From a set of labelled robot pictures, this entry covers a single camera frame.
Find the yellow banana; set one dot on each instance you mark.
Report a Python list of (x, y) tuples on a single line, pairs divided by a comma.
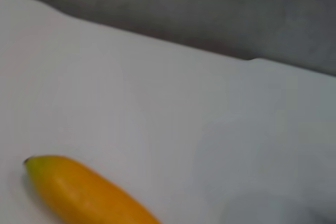
[(86, 195)]

